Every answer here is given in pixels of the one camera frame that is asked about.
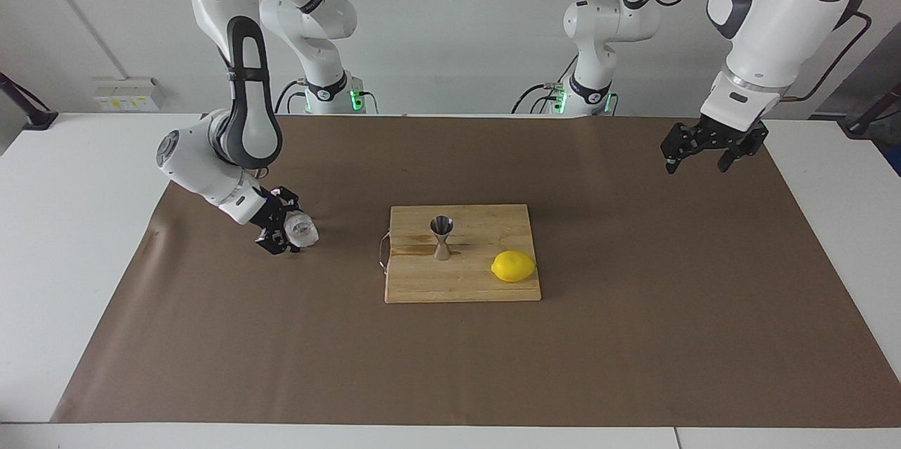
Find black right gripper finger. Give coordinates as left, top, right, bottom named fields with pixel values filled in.
left=254, top=233, right=292, bottom=255
left=272, top=185, right=301, bottom=215

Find clear plastic cup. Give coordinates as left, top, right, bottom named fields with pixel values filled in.
left=282, top=213, right=320, bottom=251

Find steel jigger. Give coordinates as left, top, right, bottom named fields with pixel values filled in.
left=429, top=215, right=455, bottom=262

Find black clamp stand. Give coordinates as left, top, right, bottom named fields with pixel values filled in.
left=841, top=80, right=901, bottom=140
left=0, top=72, right=58, bottom=131

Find wooden cutting board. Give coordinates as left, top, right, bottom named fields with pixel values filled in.
left=379, top=204, right=543, bottom=304

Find yellow lemon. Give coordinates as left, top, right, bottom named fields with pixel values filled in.
left=491, top=250, right=537, bottom=284

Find brown paper table mat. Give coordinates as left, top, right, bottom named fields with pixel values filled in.
left=51, top=115, right=901, bottom=429

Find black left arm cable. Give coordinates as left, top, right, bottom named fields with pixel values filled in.
left=602, top=0, right=874, bottom=101

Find black right base cable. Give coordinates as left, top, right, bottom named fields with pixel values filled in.
left=275, top=80, right=308, bottom=114

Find black base cable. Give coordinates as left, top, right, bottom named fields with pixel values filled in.
left=512, top=55, right=579, bottom=114
left=275, top=80, right=308, bottom=114

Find black left base cable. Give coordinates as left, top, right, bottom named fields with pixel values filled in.
left=512, top=55, right=579, bottom=114

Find white wall socket strip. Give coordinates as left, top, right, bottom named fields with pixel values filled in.
left=92, top=77, right=161, bottom=113

